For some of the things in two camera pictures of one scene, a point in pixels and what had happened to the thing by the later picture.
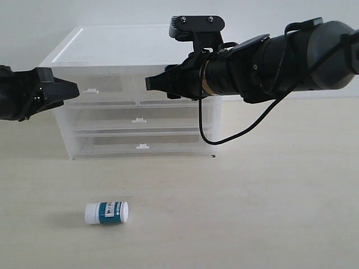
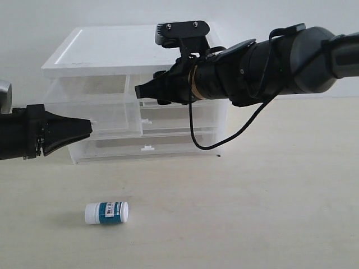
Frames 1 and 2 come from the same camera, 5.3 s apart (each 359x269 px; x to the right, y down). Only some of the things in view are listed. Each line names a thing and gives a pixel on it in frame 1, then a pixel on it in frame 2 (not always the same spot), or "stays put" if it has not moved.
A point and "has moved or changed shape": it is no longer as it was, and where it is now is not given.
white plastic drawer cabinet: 114,115 stays put
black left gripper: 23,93 -> 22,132
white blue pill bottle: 106,213 stays put
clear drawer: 104,91 has moved or changed shape
